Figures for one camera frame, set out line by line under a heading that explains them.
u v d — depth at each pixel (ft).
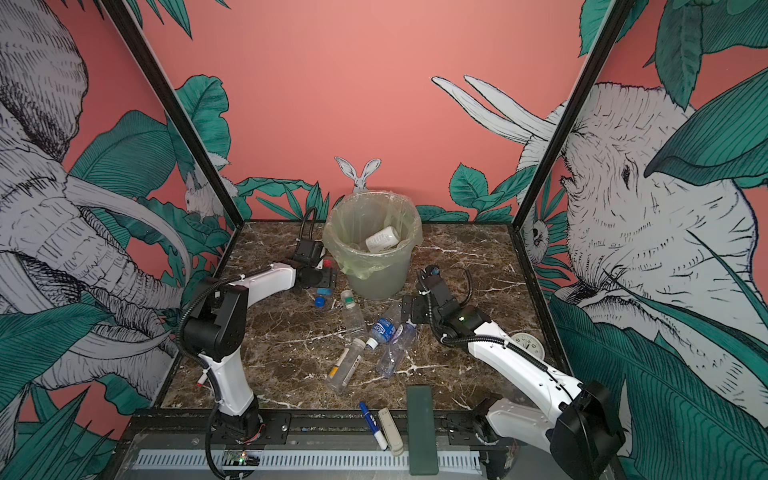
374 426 2.40
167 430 2.45
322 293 3.13
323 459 2.31
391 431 2.30
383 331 2.81
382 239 3.13
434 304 1.94
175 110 2.82
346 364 2.73
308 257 2.61
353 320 3.06
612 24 2.31
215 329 1.66
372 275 2.63
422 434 2.36
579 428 1.25
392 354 2.84
